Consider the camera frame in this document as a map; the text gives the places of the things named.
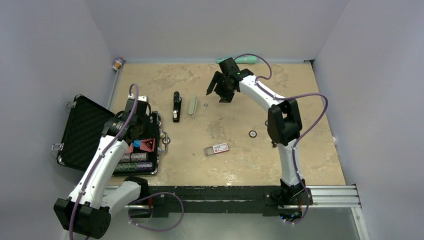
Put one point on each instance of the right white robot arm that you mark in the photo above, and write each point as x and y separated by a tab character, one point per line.
284	125

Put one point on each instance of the green staple case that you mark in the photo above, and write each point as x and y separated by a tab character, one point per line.
192	106

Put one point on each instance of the green microphone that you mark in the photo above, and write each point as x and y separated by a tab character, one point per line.
246	59

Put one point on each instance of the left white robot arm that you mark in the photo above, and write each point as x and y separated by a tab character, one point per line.
87	211

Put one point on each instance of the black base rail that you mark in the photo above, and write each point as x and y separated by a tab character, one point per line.
267	200

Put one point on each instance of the black poker chip case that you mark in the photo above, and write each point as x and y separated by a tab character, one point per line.
82	135

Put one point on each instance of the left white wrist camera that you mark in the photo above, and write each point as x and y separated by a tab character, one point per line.
143	107

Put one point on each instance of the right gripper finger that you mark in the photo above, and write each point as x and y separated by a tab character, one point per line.
215	79
226	96

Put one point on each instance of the small staple box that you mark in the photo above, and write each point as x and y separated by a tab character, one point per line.
216	149

